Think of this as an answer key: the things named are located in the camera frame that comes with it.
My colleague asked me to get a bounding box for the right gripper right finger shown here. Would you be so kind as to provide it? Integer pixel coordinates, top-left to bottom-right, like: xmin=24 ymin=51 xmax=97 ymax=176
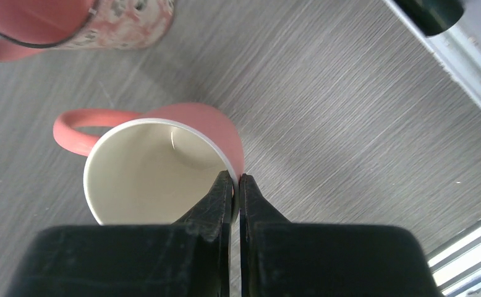
xmin=239 ymin=174 xmax=441 ymax=296

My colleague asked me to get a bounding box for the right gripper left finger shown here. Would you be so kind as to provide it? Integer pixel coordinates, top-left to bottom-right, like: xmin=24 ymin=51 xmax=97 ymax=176
xmin=6 ymin=171 xmax=233 ymax=296

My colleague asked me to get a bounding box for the plain pink mug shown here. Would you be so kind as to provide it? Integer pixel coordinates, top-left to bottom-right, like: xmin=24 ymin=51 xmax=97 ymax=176
xmin=53 ymin=103 xmax=245 ymax=225

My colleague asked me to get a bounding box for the pink patterned mug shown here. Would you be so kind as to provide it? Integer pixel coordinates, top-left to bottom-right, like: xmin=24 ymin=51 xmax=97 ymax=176
xmin=0 ymin=0 xmax=175 ymax=62

